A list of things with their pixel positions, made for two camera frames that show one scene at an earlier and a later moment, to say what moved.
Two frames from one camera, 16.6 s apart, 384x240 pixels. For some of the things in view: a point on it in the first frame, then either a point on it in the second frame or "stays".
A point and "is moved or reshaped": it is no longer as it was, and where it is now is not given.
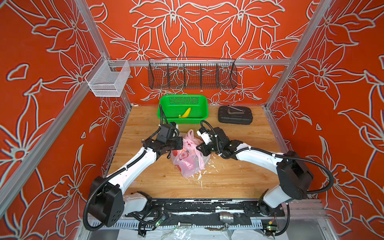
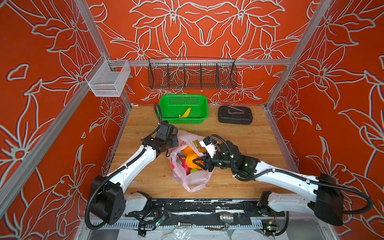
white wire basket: x=107 y=78 stays
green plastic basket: x=184 y=109 stays
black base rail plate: x=204 y=208 stays
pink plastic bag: x=187 y=158 is moved or reshaped
